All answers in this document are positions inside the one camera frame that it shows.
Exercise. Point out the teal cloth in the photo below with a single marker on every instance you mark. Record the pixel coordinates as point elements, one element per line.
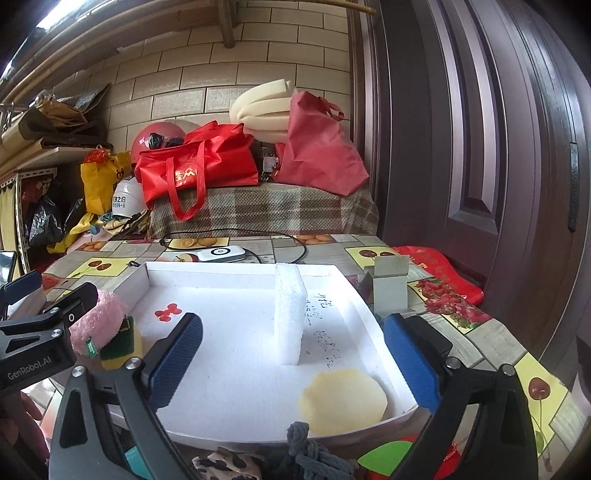
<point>136,466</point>

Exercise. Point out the pink knitted item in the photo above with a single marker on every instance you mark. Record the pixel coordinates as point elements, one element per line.
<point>94,323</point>

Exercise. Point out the dark brown door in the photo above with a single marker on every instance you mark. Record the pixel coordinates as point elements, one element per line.
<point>485,138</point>

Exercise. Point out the plaid cloth cover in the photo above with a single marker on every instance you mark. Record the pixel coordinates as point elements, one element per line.
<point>277,207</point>

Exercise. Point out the yellow curtain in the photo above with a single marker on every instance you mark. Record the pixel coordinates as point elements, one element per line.
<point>9,217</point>

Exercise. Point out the wooden shelf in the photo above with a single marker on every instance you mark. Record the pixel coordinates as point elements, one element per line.
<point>46,150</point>

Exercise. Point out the beige helmet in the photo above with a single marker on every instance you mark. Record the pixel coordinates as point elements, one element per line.
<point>194,125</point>

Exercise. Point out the grey-blue knotted cloth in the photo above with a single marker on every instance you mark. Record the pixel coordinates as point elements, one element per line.
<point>300,452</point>

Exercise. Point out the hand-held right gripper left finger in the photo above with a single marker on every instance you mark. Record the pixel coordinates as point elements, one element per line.
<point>178,364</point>

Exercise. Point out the green and yellow scouring sponge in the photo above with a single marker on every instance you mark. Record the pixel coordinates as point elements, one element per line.
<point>122,355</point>

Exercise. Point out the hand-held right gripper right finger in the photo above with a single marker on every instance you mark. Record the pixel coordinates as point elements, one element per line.
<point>411,364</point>

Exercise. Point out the yellow bag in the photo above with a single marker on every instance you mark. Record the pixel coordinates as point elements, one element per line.
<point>99,184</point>

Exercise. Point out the red plastic bag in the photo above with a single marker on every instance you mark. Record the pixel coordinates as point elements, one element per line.
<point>318,147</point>

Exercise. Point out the cardboard stack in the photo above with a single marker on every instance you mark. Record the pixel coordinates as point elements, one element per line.
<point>60,110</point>

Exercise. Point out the fruit print tablecloth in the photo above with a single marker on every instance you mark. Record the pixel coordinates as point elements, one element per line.
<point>498,337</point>

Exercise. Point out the small grey cardboard box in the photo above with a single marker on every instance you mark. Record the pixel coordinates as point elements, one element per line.
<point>390,290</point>

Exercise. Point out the red printed tote bag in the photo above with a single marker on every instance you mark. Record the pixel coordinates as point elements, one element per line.
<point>207,170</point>

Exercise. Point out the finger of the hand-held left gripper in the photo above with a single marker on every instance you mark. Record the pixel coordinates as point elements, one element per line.
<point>69,304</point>
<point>25,286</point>

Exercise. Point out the red ornament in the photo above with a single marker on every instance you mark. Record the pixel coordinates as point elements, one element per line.
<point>94,154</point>

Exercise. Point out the white foam tray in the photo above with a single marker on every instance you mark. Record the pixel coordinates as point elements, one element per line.
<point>231,369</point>

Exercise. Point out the cream foam roll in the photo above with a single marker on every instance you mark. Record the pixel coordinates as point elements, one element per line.
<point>263,106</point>

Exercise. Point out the black plastic bag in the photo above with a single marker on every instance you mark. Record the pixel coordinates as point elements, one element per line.
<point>46,217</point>

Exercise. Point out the white power bank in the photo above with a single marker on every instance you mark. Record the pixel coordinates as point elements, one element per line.
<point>221,254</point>

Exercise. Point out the white foam block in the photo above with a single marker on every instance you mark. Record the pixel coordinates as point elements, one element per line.
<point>291,314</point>

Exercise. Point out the white helmet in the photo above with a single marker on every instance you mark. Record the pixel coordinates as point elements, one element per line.
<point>129,196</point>

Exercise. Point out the red printed floor bag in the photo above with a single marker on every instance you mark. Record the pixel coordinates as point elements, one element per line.
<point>443,272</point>

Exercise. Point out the red helmet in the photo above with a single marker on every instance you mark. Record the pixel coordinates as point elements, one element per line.
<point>152,138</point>

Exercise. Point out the leopard print cloth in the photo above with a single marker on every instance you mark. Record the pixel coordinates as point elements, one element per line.
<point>226,466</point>

